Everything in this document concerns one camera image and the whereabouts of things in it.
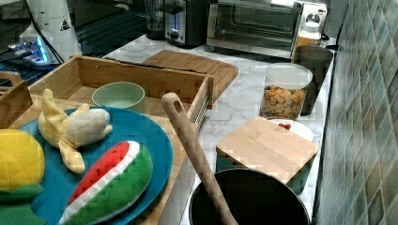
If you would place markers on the wooden drawer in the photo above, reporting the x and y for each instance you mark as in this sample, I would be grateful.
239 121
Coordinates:
78 79

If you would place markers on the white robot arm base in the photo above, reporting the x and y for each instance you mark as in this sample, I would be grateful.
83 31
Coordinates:
52 32

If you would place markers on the wooden cabinet top board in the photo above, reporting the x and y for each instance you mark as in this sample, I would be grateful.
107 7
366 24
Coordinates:
221 73

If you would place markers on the green box wooden lid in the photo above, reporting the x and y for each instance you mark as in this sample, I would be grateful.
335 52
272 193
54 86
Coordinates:
264 146

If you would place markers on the blue round plate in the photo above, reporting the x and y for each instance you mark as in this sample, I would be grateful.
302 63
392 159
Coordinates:
58 182

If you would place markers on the light green bowl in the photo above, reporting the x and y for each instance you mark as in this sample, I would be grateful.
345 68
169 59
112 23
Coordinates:
123 95

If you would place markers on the black silver toaster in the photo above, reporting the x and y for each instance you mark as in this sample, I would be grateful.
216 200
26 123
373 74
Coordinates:
185 21

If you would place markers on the clear cereal jar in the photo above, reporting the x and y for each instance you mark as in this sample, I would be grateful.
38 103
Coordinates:
285 90

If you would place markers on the dark blender jar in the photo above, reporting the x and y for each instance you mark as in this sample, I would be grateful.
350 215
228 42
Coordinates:
155 19

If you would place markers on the white small plate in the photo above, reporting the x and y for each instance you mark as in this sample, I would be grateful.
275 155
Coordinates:
294 127

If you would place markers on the black pot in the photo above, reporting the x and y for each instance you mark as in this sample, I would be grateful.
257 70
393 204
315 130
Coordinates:
253 197

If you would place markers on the silver toaster oven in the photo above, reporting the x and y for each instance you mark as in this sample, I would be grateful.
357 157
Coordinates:
267 27

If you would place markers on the plush watermelon slice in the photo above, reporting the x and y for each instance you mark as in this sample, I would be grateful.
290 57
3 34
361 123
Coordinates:
113 184

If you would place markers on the dark grey cup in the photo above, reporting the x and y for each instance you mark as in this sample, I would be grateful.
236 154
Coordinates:
317 60

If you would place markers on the plush peeled banana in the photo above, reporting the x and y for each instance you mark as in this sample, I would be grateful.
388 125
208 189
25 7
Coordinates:
69 132

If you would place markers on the white capped spice bottle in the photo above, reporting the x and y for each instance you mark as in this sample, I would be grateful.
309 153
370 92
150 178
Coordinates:
308 35

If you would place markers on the plush yellow corn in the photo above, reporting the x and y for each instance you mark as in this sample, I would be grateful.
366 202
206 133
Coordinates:
21 160

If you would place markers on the wooden spoon handle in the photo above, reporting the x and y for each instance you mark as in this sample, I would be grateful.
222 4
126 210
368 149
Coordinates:
178 117

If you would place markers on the wooden caddy with handle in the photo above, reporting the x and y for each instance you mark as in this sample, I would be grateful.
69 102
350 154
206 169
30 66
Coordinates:
14 100

